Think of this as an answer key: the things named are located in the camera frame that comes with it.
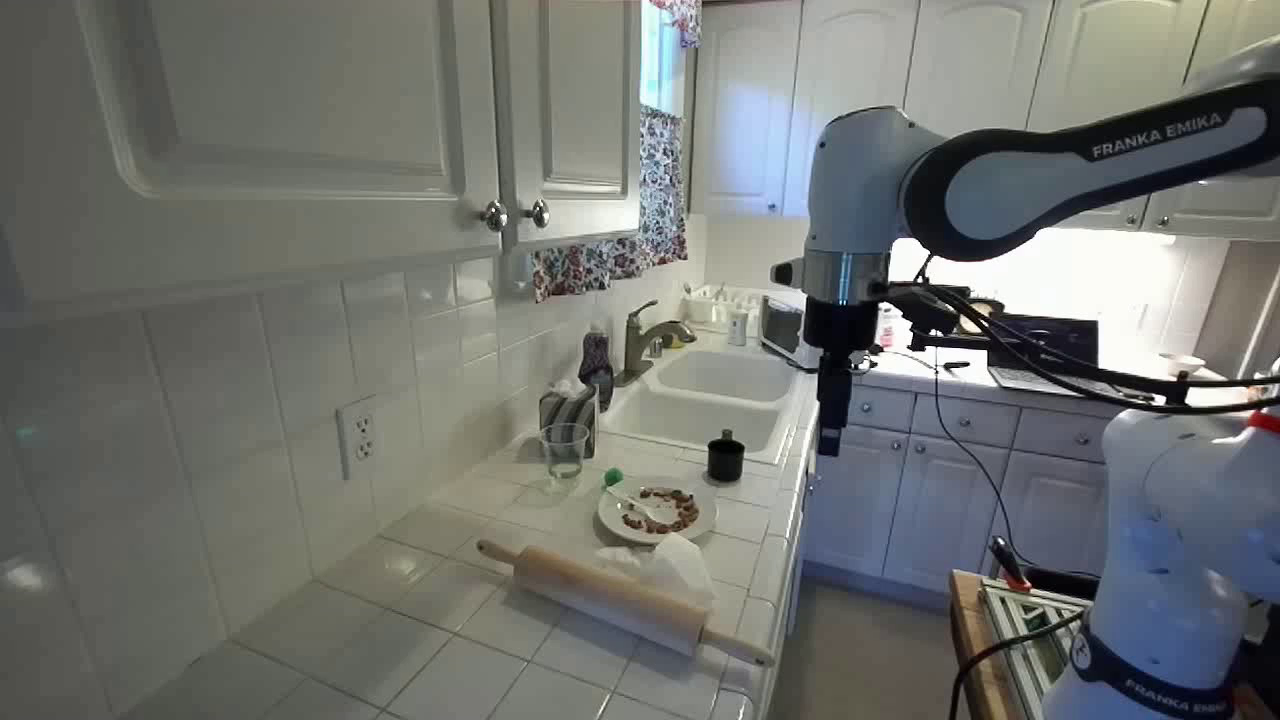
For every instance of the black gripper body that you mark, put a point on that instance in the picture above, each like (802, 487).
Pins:
(843, 325)

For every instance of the wooden rolling pin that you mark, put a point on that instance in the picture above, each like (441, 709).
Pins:
(612, 585)

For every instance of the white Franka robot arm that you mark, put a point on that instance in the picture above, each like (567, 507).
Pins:
(852, 172)

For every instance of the small red labelled bottle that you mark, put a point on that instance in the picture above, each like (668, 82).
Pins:
(883, 325)

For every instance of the white cabinet drawer front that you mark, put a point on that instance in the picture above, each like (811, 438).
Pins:
(1060, 438)
(966, 420)
(883, 404)

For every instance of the white countertop appliance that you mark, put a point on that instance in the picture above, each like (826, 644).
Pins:
(784, 325)

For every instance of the white lower cabinet door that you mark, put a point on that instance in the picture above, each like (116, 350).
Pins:
(1053, 514)
(943, 514)
(852, 502)

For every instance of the white cabinet door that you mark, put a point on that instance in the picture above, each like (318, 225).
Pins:
(943, 514)
(266, 106)
(1053, 514)
(852, 502)
(974, 62)
(1114, 62)
(1232, 24)
(747, 106)
(852, 55)
(574, 106)

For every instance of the small clear jar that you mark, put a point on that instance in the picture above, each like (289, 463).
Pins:
(737, 323)

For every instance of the black cup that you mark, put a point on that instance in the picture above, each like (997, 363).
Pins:
(726, 457)

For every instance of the white double kitchen sink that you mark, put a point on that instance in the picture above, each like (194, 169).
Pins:
(692, 416)

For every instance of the small white bottle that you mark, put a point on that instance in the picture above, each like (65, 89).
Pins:
(692, 306)

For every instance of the white plate with food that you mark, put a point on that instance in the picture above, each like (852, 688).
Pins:
(675, 521)

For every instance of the metal kitchen faucet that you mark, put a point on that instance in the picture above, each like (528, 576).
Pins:
(642, 340)

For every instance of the crumpled white paper towel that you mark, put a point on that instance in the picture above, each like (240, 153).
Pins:
(682, 565)

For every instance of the white utensil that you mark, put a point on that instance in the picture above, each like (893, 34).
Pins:
(638, 507)

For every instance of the black box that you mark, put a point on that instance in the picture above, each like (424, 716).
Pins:
(1045, 345)

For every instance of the small green object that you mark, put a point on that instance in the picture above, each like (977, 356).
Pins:
(612, 478)

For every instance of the floral window curtain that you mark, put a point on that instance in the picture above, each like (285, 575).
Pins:
(661, 184)

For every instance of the white upper cabinet door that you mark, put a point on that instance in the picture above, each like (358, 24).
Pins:
(747, 106)
(1114, 62)
(266, 106)
(1232, 24)
(974, 62)
(574, 106)
(852, 55)

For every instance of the dark purple bottle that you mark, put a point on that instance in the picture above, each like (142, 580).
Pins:
(596, 363)

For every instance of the robot mounting table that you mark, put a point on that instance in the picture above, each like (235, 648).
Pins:
(974, 641)

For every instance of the clear drinking glass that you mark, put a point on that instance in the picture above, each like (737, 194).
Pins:
(567, 463)

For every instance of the white green patterned board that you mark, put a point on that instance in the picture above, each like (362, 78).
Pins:
(1027, 621)

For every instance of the kitchen window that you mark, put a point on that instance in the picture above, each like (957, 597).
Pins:
(661, 64)

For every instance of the metal cabinet knob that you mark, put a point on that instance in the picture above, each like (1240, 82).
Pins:
(495, 213)
(534, 213)

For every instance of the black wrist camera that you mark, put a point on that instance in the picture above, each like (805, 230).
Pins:
(933, 311)

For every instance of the white wall outlet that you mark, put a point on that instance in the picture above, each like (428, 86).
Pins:
(358, 438)

